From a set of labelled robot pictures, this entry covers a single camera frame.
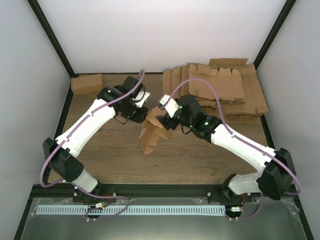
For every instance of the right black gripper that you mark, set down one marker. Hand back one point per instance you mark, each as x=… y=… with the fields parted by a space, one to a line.
x=167 y=122

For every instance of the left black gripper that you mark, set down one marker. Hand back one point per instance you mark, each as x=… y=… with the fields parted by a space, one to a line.
x=140 y=117

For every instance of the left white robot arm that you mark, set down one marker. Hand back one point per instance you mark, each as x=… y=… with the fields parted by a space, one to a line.
x=126 y=100

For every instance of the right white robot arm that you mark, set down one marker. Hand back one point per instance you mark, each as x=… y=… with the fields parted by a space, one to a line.
x=272 y=177

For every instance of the folded brown cardboard box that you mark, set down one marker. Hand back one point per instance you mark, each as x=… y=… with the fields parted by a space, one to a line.
x=87 y=84

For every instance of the stack of flat cardboard boxes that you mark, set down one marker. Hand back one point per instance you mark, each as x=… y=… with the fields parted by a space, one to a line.
x=226 y=87

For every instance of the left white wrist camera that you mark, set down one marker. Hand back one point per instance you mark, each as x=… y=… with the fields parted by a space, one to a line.
x=141 y=98

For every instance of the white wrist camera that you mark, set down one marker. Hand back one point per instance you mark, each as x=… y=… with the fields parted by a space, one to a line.
x=169 y=104
x=141 y=98

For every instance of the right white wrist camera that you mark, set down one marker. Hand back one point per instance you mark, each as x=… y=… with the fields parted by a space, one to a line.
x=169 y=104

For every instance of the black aluminium frame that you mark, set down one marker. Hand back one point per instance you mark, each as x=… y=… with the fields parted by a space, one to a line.
x=159 y=190

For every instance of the light blue slotted cable duct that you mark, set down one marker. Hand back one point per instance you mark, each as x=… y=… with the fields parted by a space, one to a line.
x=134 y=210

